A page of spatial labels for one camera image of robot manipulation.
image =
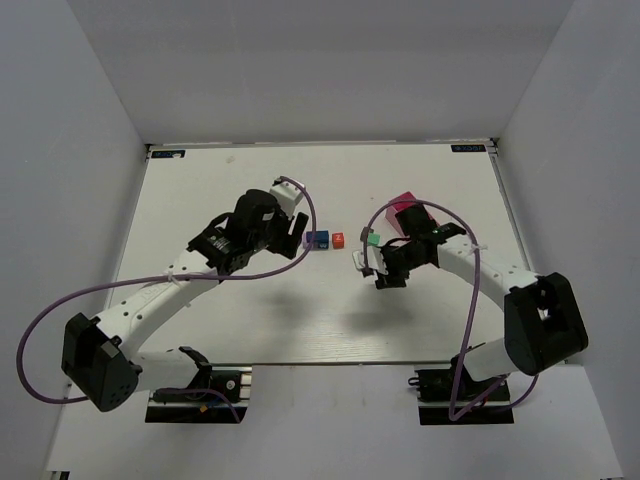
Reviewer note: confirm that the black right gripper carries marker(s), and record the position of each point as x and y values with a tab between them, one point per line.
388	262

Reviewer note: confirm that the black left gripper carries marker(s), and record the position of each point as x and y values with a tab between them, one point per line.
288	235

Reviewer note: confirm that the green hospital wood block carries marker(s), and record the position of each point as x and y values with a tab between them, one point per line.
370	237

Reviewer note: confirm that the pink plastic box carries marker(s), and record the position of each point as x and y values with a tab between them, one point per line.
400	210

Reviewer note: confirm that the dark blue wood block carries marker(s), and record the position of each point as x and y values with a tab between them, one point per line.
318	236

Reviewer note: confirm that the red orange wood cube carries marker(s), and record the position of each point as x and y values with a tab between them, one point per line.
338	240

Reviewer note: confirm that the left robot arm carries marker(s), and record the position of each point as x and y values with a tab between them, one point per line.
103	356

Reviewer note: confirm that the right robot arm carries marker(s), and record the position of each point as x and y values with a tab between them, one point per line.
542	323

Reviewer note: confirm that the right blue table label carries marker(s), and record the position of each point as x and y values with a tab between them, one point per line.
468	148

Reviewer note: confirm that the blue table label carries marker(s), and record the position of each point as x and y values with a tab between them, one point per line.
167	154
468	148

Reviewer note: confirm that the left blue table label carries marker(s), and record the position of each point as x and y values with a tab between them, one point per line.
167	154

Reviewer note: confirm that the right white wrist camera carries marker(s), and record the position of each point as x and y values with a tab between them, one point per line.
369	261

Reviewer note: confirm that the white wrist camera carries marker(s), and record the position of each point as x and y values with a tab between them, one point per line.
287	194
369	261

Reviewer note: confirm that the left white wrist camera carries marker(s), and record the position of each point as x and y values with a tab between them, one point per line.
287	194

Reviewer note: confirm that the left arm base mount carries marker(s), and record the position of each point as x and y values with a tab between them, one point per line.
215	395

